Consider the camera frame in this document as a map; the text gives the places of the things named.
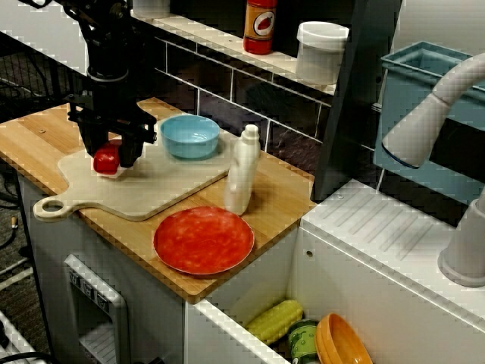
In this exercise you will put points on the aluminium frame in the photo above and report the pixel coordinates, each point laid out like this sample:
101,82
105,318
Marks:
11,341

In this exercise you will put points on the dark grey pillar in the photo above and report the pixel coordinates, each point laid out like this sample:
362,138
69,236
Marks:
348,132

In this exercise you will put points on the white ledge shelf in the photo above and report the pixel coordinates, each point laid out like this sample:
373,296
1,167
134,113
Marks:
212,36

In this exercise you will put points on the yellow corn cob toy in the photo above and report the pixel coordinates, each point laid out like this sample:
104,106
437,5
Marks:
274,322

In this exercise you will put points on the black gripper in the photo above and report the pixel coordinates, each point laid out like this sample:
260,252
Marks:
110,110

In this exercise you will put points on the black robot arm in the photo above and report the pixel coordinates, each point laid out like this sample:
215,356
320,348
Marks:
106,41

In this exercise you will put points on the red plate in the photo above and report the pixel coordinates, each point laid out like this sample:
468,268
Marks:
204,240

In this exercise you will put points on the red and white sushi toy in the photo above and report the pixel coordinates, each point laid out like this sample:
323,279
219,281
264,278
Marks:
104,161

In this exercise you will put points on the black shelf end panel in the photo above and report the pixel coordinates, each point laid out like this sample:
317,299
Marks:
148,64

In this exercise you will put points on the pale wooden cutting board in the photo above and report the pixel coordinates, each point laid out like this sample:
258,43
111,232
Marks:
170,182

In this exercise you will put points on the red sauce bottle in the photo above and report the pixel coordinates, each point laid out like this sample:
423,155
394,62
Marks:
260,26

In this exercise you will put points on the orange bowl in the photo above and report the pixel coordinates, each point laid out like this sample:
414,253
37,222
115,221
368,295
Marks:
337,341

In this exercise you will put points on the green toy can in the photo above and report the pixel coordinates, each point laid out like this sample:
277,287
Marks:
301,339

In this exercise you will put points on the white lidded container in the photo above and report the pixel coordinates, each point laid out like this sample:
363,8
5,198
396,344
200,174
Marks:
320,57

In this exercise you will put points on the white toy sink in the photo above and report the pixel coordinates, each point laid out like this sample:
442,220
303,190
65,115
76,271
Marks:
379,212

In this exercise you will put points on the light blue bowl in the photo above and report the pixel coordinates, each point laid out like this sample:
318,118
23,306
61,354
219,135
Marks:
189,142

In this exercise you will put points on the white detergent bottle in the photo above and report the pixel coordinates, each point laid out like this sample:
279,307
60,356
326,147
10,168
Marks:
240,174

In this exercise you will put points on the teal plastic bin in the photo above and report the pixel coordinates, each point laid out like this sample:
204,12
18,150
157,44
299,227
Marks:
401,95

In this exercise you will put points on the grey toy faucet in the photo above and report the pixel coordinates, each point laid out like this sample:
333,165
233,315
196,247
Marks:
413,129

